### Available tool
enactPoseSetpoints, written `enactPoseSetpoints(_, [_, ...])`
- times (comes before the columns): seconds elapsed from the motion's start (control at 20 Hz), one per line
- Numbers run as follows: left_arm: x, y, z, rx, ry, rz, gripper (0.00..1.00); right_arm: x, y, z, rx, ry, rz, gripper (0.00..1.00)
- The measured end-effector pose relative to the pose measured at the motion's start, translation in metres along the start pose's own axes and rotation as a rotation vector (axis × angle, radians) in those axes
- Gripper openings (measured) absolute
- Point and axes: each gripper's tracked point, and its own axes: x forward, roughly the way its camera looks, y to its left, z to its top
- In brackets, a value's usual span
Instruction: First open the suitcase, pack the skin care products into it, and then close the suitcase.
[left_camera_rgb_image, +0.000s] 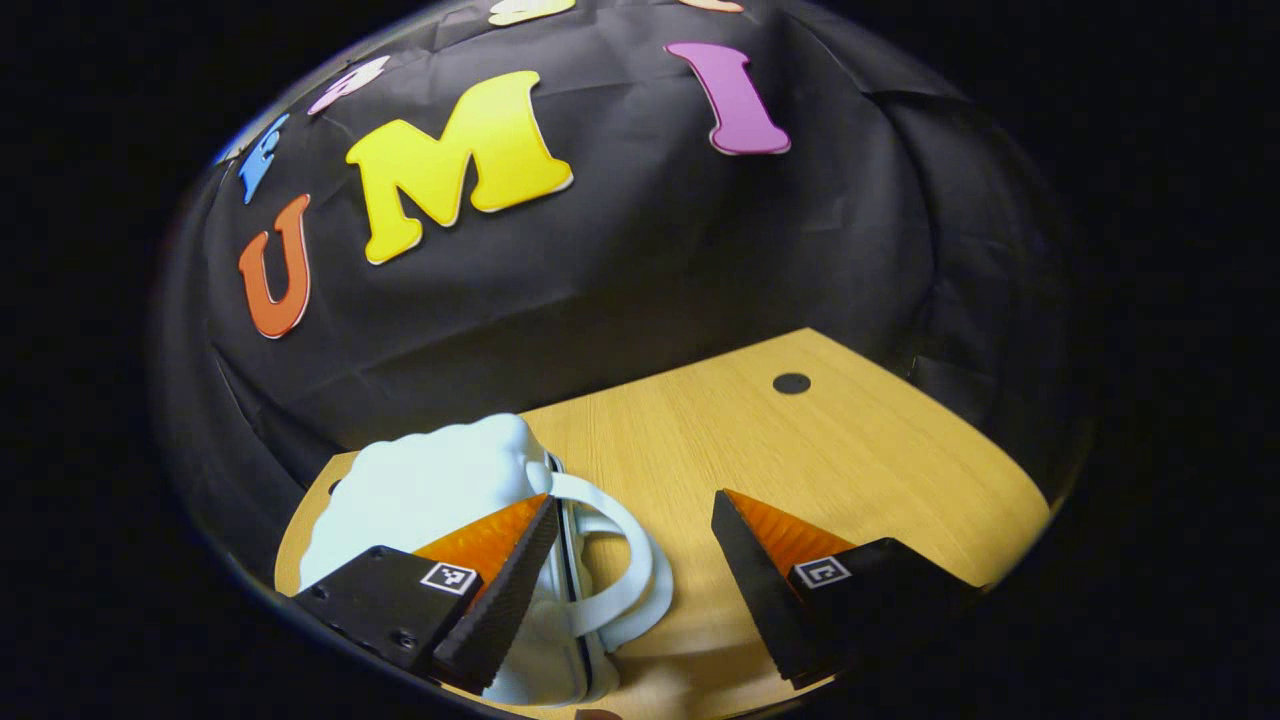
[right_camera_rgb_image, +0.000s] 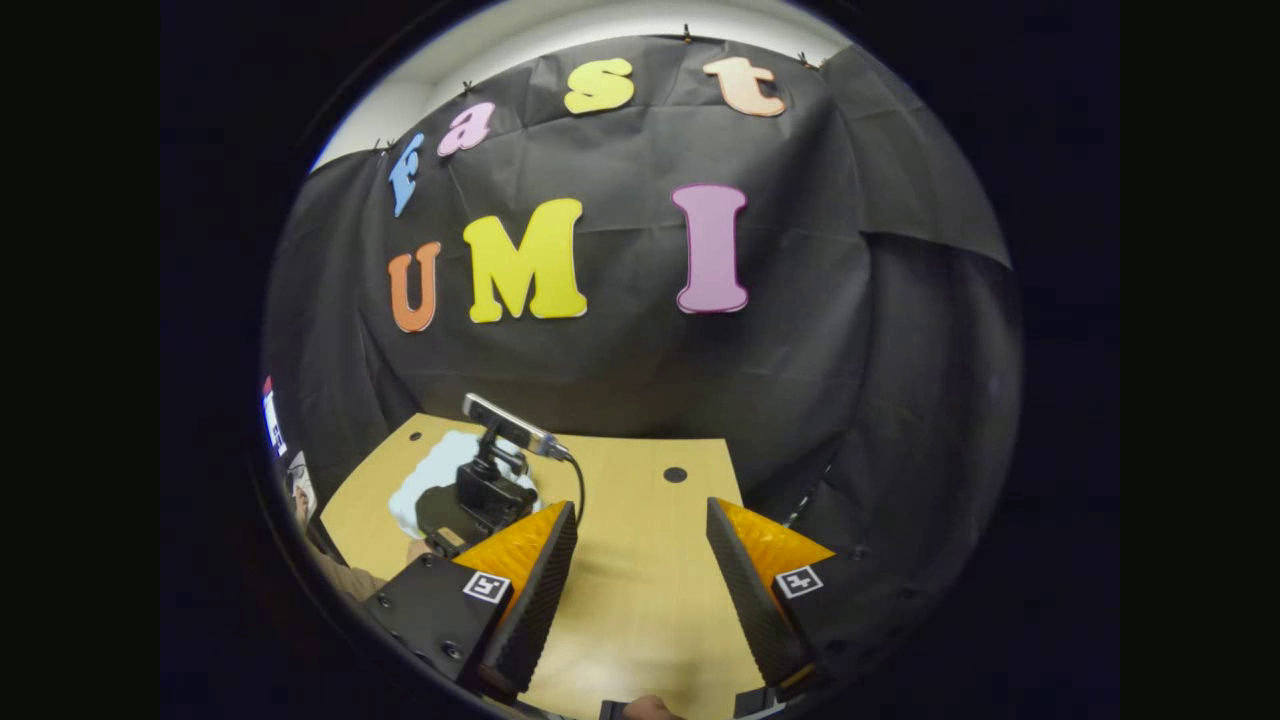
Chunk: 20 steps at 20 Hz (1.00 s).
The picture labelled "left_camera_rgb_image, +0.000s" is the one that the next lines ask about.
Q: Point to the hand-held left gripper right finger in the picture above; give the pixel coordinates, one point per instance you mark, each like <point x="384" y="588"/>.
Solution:
<point x="760" y="600"/>

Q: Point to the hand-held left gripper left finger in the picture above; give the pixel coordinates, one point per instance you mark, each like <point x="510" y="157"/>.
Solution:
<point x="500" y="605"/>

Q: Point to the light blue suitcase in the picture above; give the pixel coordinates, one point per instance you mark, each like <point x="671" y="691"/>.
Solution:
<point x="430" y="490"/>

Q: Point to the black backdrop cloth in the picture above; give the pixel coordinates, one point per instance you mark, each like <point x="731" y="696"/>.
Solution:
<point x="650" y="250"/>

